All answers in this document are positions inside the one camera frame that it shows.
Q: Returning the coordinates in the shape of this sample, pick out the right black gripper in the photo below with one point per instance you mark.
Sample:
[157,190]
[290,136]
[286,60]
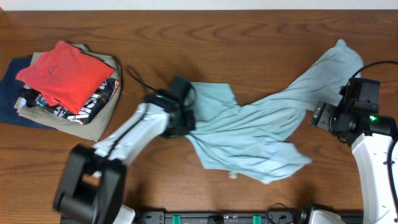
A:
[319,115]

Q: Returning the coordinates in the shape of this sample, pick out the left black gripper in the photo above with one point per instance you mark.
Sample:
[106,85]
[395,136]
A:
[189,112]

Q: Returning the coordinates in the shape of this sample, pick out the light blue t-shirt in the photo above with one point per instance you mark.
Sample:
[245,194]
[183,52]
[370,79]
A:
[251,139]

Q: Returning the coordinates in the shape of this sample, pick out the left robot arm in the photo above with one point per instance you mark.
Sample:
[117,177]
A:
[92,184]

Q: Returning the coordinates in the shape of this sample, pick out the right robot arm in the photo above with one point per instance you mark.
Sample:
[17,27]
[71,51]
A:
[373,141]

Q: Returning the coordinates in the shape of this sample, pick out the khaki folded garment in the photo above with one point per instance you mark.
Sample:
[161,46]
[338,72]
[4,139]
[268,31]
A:
[90,131]

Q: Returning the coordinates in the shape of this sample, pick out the red folded shirt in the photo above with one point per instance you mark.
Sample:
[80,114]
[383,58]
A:
[65,76]

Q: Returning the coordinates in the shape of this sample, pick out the navy blue folded garment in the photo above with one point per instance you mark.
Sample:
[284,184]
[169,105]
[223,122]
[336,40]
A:
[10,93]

